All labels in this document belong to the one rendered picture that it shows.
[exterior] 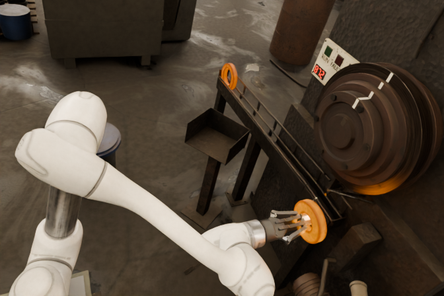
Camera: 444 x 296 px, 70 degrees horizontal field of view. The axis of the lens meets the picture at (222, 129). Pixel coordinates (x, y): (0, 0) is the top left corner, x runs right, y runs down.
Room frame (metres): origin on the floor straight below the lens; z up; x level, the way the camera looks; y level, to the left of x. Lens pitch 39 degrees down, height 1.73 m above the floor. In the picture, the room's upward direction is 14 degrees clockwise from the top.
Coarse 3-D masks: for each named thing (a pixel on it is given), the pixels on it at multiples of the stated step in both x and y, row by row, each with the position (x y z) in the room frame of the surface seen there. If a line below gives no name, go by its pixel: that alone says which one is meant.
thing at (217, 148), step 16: (208, 112) 1.40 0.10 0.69; (192, 128) 1.28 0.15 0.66; (208, 128) 1.39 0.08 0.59; (224, 128) 1.37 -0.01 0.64; (240, 128) 1.33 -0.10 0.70; (192, 144) 1.23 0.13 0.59; (208, 144) 1.25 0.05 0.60; (224, 144) 1.28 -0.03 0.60; (240, 144) 1.24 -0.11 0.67; (208, 160) 1.24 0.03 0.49; (224, 160) 1.15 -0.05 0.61; (208, 176) 1.23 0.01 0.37; (208, 192) 1.22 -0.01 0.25; (192, 208) 1.26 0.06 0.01; (208, 208) 1.27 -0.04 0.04; (208, 224) 1.17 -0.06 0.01
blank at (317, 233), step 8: (304, 200) 0.77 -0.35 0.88; (312, 200) 0.77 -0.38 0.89; (296, 208) 0.78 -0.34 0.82; (304, 208) 0.75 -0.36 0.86; (312, 208) 0.73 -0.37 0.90; (312, 216) 0.71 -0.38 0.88; (320, 216) 0.71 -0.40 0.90; (312, 224) 0.70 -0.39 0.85; (320, 224) 0.68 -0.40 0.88; (312, 232) 0.69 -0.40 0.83; (320, 232) 0.67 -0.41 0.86; (312, 240) 0.67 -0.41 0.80; (320, 240) 0.67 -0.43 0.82
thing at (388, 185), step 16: (352, 64) 1.09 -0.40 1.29; (368, 64) 1.04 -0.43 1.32; (384, 80) 0.97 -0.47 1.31; (400, 80) 0.92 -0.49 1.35; (320, 96) 1.15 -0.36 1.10; (400, 96) 0.90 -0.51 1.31; (416, 96) 0.89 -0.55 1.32; (416, 112) 0.84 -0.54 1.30; (416, 128) 0.81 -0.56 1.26; (432, 128) 0.84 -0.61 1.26; (416, 144) 0.79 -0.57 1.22; (416, 160) 0.76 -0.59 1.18; (336, 176) 0.93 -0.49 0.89; (400, 176) 0.77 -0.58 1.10; (368, 192) 0.81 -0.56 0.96; (384, 192) 0.77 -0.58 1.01
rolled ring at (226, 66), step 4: (228, 64) 1.92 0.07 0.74; (232, 64) 1.92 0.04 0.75; (224, 68) 1.96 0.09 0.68; (228, 68) 1.91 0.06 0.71; (232, 68) 1.88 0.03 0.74; (224, 72) 1.96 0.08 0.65; (232, 72) 1.86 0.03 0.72; (236, 72) 1.87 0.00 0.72; (224, 76) 1.95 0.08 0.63; (232, 76) 1.85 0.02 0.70; (236, 76) 1.85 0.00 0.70; (224, 80) 1.93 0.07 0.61; (232, 80) 1.84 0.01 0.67; (236, 80) 1.84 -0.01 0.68; (228, 84) 1.91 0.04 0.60; (232, 84) 1.83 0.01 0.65; (236, 84) 1.84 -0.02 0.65; (232, 88) 1.84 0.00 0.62
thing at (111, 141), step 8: (104, 128) 1.35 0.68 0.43; (112, 128) 1.36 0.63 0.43; (104, 136) 1.28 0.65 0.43; (112, 136) 1.30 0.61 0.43; (120, 136) 1.33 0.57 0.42; (104, 144) 1.22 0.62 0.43; (112, 144) 1.24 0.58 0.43; (104, 152) 1.18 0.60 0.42; (112, 152) 1.20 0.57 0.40; (104, 160) 1.19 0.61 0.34; (112, 160) 1.25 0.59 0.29
